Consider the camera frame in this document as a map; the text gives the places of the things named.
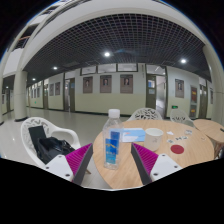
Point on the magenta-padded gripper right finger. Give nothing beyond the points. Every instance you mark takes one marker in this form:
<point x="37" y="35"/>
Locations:
<point x="161" y="165"/>

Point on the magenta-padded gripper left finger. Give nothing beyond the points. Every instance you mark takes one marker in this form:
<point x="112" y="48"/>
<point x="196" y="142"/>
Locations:
<point x="63" y="166"/>

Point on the clear plastic water bottle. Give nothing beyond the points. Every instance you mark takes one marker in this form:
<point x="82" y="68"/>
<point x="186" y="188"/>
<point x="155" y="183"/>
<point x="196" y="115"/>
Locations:
<point x="112" y="146"/>

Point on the black bag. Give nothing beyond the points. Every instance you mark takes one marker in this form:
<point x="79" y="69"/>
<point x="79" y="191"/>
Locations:
<point x="53" y="148"/>

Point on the flat round red coaster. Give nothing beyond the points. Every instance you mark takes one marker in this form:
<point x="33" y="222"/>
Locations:
<point x="177" y="149"/>

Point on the white mug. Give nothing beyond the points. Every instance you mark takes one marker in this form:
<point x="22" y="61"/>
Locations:
<point x="152" y="138"/>

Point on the light blue paper packet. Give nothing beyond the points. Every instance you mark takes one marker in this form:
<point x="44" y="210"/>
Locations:
<point x="133" y="135"/>

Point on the clear plastic wrapper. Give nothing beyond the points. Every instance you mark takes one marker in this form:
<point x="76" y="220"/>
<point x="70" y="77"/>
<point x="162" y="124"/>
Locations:
<point x="188" y="132"/>

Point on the dark flat tablet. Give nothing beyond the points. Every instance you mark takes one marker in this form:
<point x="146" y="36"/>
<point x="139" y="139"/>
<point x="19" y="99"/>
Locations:
<point x="36" y="133"/>

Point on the white plastic lattice chair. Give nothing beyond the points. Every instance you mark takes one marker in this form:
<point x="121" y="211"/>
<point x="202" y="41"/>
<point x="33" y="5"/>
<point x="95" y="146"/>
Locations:
<point x="180" y="116"/>
<point x="26" y="133"/>
<point x="145" y="114"/>

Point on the green exit sign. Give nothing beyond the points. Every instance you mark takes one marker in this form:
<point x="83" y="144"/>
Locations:
<point x="174" y="107"/>

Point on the round wooden table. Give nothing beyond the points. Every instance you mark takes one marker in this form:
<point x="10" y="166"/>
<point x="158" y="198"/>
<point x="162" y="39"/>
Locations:
<point x="210" y="128"/>

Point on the open dark green door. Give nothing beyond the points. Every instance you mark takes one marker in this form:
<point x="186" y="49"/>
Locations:
<point x="150" y="96"/>

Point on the black phone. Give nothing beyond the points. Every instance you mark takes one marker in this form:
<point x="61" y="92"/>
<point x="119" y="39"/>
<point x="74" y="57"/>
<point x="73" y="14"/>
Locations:
<point x="222" y="129"/>

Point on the round ceiling lights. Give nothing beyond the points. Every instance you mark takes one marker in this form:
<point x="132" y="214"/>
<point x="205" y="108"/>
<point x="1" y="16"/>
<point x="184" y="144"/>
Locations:
<point x="107" y="54"/>

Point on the framed wall portraits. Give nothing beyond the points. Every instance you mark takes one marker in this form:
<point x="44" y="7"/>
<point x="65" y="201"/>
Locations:
<point x="105" y="83"/>

